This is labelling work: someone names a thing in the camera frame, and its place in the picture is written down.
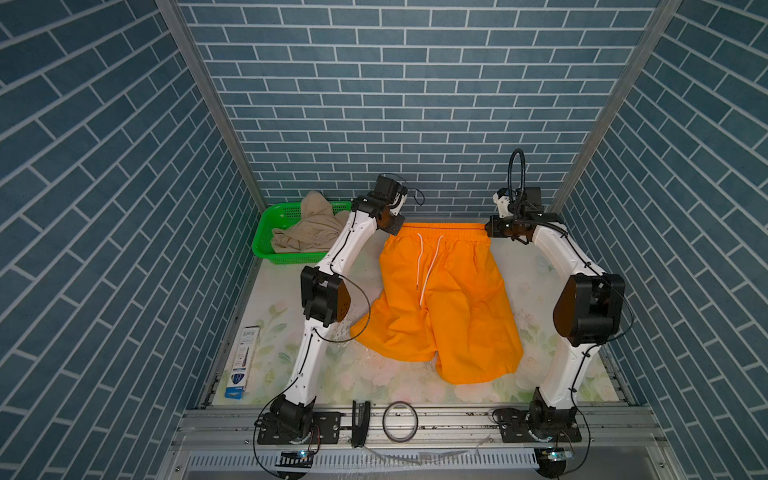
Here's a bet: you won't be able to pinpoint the orange shorts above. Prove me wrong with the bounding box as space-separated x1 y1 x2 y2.
350 223 524 384

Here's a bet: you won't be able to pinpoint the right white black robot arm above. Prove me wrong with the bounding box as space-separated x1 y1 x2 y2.
485 214 625 443

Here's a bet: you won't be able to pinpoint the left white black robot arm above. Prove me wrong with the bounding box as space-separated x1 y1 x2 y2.
261 188 408 443

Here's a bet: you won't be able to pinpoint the beige shorts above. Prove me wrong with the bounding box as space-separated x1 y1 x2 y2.
271 191 350 254

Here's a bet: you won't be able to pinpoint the green plastic basket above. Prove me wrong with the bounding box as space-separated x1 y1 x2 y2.
252 202 326 265

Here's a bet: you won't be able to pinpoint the white blue paper box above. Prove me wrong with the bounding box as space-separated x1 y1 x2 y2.
224 325 261 400

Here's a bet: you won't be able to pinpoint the right circuit board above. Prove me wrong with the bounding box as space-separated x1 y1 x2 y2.
535 448 571 470

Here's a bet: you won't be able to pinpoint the circuit board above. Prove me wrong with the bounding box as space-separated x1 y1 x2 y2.
276 450 315 470
535 448 571 470

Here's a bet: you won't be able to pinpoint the left circuit board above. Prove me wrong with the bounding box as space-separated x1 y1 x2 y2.
276 450 315 470

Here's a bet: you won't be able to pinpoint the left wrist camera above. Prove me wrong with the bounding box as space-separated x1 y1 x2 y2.
372 175 408 208

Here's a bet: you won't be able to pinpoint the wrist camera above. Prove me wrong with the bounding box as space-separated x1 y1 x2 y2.
493 188 514 219
372 175 408 208

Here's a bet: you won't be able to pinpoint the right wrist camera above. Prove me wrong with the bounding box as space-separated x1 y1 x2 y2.
493 188 514 219

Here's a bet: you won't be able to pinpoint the black clamp bracket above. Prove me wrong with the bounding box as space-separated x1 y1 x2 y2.
350 400 372 448

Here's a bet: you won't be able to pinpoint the black cable ring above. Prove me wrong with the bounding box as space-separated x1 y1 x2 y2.
382 400 419 444

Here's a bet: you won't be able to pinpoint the right corner aluminium post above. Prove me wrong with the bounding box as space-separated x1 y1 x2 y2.
548 1 681 220

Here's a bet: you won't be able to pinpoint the corner aluminium post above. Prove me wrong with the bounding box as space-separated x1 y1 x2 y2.
156 0 267 212
548 1 681 220

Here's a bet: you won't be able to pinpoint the left corner aluminium post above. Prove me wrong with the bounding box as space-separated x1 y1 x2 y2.
156 0 267 212

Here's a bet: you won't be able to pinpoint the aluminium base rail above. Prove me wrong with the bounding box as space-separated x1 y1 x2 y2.
159 403 684 479

